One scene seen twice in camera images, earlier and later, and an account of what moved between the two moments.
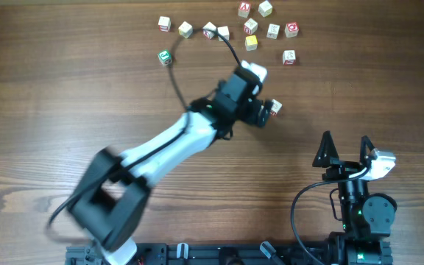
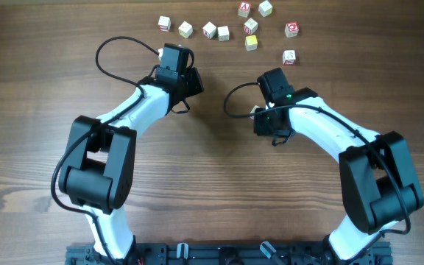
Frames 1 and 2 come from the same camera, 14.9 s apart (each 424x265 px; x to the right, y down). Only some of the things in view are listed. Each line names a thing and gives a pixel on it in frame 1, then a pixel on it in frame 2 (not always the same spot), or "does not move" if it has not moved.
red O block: [291, 29] does not move
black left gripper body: [258, 111] to [194, 82]
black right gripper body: [343, 169] to [267, 125]
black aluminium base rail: [210, 253] does not move
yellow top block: [251, 43] does not move
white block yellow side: [185, 29] does not move
